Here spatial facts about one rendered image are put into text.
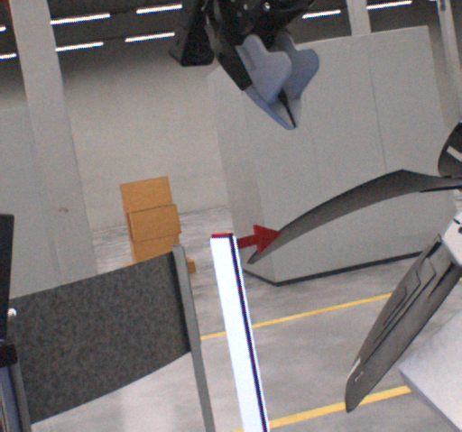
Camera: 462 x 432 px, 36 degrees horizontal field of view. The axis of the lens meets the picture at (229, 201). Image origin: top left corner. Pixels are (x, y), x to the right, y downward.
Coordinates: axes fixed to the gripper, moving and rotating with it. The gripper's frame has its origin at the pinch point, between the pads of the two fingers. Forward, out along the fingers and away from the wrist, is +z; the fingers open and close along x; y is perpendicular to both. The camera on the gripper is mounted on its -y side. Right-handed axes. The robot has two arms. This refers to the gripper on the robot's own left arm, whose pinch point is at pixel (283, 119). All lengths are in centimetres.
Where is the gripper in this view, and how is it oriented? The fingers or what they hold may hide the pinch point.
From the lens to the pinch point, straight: 68.5
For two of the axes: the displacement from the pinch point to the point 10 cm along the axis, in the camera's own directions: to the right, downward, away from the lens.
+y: 5.1, -3.6, -7.8
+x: 7.8, -1.9, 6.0
